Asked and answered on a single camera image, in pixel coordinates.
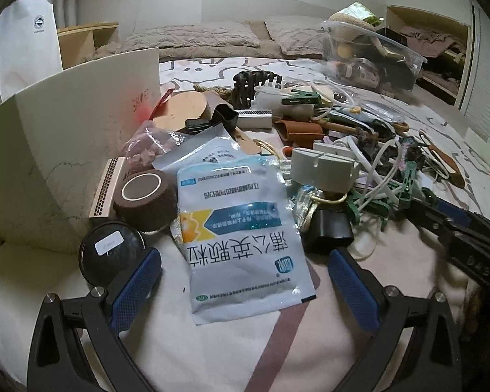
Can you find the beige textured pillow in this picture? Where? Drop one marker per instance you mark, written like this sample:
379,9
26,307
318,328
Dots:
294,32
196,34

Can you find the green foil bag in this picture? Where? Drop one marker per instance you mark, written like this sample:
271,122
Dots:
359,10

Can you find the brown leather case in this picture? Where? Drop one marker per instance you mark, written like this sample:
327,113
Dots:
445,163

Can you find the red paper packet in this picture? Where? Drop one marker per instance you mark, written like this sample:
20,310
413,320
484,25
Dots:
161,104

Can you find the shallow white box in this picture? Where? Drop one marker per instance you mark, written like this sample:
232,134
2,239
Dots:
475,134

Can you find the round wooden lid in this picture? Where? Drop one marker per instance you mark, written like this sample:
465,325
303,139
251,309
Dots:
183,108

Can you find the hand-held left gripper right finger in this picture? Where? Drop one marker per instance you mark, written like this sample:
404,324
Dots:
355,290

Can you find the black hair claw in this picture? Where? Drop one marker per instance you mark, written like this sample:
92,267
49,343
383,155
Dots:
245,85

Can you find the brown leather pouch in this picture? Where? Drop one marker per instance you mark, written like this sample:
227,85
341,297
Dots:
302,132

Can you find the white and blue sachet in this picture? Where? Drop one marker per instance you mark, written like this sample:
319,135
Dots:
241,245

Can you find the perforated beige box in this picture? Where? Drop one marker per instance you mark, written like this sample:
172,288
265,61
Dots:
255,120
106,190

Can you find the wooden shelf unit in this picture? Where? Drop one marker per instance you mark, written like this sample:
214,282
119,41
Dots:
77,45

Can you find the green clothes peg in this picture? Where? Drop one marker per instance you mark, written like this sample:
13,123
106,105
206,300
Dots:
410,175
302,98

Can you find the black round tin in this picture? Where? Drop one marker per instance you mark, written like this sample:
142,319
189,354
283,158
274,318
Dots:
94,265

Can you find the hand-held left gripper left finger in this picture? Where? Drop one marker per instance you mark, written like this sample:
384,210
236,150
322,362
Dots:
137,290

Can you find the silver sachet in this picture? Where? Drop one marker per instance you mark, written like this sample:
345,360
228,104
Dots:
204,149

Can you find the white cardboard box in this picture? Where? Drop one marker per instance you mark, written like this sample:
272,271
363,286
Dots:
45,151

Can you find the glass bottle with black cap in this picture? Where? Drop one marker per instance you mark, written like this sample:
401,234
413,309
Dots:
328,228

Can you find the wall alcove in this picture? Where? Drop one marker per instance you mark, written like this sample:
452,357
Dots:
396,20

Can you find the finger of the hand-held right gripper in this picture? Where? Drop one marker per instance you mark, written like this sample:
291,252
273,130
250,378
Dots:
461,241
461,219

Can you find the brown tape roll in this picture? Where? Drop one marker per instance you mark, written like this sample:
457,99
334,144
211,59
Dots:
147,212

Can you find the clear plastic cup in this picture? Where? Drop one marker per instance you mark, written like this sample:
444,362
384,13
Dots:
269,97

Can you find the white headboard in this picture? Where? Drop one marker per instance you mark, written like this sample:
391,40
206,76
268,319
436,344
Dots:
269,6

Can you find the pile of clothes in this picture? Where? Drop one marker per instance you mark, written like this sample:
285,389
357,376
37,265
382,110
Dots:
428,36

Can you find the clear plastic storage bin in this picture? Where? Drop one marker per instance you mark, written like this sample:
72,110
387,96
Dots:
371,69

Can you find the tan fleece blanket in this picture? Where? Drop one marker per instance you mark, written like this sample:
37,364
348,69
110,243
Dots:
269,51

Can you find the bag of pink beads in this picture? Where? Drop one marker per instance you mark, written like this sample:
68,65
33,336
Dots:
147,149

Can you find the dark green clip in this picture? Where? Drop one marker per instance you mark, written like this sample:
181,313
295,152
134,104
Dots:
196,125

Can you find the white tote bag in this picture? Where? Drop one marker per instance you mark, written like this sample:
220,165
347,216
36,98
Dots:
28,49

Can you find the grey phone stand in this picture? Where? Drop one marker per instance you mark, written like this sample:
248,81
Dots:
326,169

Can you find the beige fuzzy item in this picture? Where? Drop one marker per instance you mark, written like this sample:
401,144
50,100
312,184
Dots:
347,18

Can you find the grey curtain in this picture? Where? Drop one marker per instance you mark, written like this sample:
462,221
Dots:
67,12

